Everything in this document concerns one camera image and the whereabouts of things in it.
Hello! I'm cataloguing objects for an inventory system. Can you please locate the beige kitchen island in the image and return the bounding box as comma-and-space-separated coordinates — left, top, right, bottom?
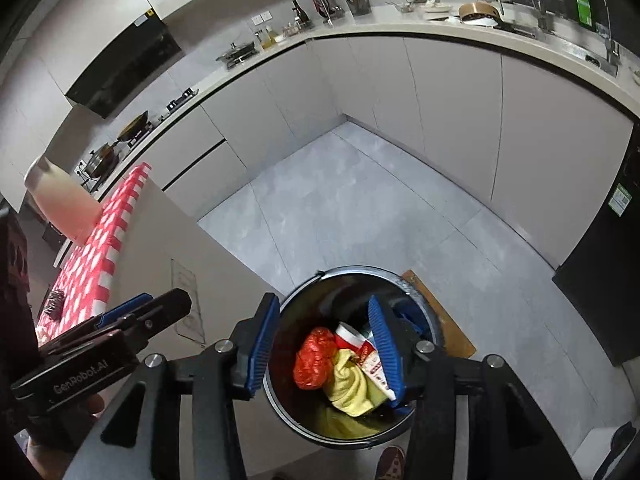
105, 177, 301, 480

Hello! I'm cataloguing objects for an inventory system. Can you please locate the blue cloth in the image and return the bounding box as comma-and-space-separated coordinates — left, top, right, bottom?
395, 305, 431, 341

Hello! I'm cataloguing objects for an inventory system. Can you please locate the dark frying pan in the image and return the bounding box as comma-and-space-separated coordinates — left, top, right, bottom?
116, 110, 151, 143

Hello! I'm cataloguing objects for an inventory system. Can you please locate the pink thermos jug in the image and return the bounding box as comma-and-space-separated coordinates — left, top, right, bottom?
23, 156, 103, 246

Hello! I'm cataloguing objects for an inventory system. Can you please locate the red white checkered tablecloth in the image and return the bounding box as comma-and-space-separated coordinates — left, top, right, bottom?
32, 162, 153, 341

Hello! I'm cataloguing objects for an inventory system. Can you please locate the person's brown shoe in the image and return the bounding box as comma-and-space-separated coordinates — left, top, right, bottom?
375, 445, 406, 480

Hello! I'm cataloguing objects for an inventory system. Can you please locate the metal pan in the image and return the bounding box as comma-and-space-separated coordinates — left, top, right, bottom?
216, 42, 258, 70

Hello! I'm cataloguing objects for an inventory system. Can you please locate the black range hood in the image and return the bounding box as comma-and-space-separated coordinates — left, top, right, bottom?
65, 15, 183, 120

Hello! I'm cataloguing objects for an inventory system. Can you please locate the wooden board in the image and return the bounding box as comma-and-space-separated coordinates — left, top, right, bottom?
400, 269, 477, 360

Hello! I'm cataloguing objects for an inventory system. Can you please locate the metal faucet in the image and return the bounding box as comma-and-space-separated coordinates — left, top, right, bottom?
600, 0, 623, 66

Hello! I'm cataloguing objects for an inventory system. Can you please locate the yellow cloth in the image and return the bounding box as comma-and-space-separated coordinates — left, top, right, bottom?
322, 349, 388, 417

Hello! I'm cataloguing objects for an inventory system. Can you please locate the orange plastic bag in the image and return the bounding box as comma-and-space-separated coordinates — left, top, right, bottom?
293, 327, 337, 391

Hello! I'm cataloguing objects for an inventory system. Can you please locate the white red food packet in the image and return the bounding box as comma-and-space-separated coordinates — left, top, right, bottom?
357, 339, 398, 401

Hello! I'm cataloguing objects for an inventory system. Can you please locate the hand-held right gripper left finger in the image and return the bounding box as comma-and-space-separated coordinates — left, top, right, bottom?
65, 292, 281, 480

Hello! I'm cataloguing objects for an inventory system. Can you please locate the utensil rack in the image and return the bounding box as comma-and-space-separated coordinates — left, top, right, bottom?
305, 0, 346, 26

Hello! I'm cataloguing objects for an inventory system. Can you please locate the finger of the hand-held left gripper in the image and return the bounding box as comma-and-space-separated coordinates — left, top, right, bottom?
40, 287, 193, 359
37, 292, 155, 352

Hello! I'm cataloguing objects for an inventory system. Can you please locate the lidded dark wok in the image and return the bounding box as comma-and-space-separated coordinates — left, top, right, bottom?
82, 142, 121, 176

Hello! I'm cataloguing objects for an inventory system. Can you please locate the black trash bin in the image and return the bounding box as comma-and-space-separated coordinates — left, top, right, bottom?
262, 266, 446, 450

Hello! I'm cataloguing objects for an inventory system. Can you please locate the red white bottle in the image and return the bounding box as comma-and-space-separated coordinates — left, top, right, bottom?
334, 322, 371, 356

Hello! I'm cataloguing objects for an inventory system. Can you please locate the brown pan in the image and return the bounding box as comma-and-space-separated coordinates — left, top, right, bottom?
457, 1, 503, 28

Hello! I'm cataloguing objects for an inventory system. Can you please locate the green bottle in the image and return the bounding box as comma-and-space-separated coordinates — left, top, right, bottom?
574, 0, 596, 28

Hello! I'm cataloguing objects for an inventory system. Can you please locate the black refrigerator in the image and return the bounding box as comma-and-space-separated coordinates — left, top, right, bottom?
551, 120, 640, 368

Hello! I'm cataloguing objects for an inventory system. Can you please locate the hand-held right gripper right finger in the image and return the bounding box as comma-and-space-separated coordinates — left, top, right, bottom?
367, 295, 583, 480

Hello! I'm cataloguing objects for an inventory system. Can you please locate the dark wine bottle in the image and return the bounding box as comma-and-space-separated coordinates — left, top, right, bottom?
292, 0, 313, 31

